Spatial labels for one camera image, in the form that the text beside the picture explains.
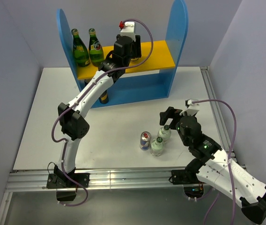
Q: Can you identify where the red bull can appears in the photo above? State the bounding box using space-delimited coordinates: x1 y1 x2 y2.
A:
140 131 151 150
131 58 139 62

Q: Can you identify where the clear glass bottle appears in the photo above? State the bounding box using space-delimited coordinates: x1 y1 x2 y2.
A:
158 125 171 142
150 137 164 157

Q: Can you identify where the black gold can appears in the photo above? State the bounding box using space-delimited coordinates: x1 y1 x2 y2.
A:
99 90 109 104
84 79 91 86

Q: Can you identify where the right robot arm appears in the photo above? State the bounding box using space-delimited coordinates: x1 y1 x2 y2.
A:
159 107 266 225

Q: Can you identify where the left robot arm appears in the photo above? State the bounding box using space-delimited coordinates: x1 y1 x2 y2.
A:
53 35 141 187

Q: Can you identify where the blue and yellow shelf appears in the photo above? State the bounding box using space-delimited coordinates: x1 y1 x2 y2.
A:
56 0 188 106

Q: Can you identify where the green bottle red label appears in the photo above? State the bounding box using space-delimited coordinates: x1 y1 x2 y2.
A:
89 28 104 67

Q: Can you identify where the green bottle yellow label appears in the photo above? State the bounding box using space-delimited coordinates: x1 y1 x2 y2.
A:
71 29 90 67

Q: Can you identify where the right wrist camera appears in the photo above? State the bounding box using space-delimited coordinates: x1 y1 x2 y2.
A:
179 99 200 116

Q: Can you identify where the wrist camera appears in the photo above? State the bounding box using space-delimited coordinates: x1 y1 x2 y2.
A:
179 99 200 116
119 21 135 39

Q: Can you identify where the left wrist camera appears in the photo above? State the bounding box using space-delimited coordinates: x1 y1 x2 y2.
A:
119 21 135 39

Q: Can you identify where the aluminium right rail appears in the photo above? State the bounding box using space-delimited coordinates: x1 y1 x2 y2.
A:
200 67 231 151

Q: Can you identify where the aluminium rail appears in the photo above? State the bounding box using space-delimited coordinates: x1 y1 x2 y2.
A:
5 165 220 193
200 67 231 151

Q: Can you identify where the aluminium front rail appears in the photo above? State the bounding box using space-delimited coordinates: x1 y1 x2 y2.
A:
5 165 220 193

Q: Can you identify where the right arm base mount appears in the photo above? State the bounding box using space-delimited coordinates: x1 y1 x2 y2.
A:
169 169 204 198

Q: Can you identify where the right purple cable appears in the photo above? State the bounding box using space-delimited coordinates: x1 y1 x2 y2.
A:
192 98 237 225

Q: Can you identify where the purple cable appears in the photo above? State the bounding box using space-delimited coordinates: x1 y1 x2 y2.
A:
51 18 154 207
192 98 237 225

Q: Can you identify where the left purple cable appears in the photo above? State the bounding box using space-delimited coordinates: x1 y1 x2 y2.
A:
51 18 154 207

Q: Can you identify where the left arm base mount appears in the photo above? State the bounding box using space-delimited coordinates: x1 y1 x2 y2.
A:
46 173 90 202

